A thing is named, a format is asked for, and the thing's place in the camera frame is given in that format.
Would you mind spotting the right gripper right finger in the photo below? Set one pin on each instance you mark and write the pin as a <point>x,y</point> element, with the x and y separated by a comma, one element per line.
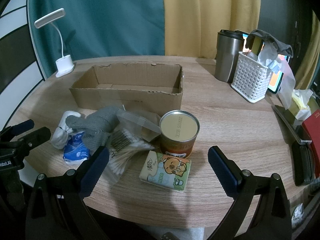
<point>226,170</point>

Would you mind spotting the brown cardboard box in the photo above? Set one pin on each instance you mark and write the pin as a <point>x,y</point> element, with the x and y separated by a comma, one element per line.
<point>137,86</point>

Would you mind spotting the cartoon tissue pack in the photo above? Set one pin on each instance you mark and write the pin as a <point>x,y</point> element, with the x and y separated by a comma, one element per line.
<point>165,171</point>

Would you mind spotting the dark grey cloth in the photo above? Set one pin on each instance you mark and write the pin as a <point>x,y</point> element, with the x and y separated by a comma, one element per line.
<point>281,47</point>

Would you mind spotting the white desk lamp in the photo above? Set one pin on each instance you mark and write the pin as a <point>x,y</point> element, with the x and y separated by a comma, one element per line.
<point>65,63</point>

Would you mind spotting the clear plastic bag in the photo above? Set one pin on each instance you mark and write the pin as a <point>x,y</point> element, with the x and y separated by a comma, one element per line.
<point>269,58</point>

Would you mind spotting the steel travel mug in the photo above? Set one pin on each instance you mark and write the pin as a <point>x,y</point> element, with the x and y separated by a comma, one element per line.
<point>229,44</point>

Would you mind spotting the grey sock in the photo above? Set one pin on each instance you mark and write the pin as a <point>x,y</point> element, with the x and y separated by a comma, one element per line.
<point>97,127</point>

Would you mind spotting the cotton swabs bag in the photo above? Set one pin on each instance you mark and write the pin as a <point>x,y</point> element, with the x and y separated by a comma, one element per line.
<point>123,147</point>

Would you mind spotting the teal curtain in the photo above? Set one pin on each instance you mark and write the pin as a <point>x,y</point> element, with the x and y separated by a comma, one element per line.
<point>97,28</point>

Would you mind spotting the yellow sticky notes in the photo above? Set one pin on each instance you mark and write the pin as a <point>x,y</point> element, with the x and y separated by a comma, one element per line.
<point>299,104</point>

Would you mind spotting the black flat device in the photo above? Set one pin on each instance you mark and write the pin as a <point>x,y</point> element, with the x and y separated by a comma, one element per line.
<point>294,125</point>

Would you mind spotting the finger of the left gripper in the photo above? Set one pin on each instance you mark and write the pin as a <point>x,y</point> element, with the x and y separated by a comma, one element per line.
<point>30,141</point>
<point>13,131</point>

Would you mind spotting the yellow curtain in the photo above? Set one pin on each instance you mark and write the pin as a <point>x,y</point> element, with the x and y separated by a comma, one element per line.
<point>191,26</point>

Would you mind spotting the orange tin can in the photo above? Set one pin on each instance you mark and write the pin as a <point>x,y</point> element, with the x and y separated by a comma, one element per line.
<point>179,130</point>

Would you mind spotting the white plastic basket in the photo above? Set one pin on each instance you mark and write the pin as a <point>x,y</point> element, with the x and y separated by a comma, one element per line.
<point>251,79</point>

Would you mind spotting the red box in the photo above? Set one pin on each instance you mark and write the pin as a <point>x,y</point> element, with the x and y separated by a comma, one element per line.
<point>312,127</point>

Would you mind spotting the white sock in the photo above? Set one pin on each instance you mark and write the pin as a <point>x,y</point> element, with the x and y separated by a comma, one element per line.
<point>62,132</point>

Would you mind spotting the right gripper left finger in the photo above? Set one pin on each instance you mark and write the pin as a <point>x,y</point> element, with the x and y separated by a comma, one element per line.
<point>91,170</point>

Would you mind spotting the blue tissue pack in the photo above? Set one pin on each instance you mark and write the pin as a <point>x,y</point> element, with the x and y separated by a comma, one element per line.
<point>75,152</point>

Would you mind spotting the clear zip bag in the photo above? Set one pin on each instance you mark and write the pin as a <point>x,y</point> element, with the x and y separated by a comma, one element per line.
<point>142,124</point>

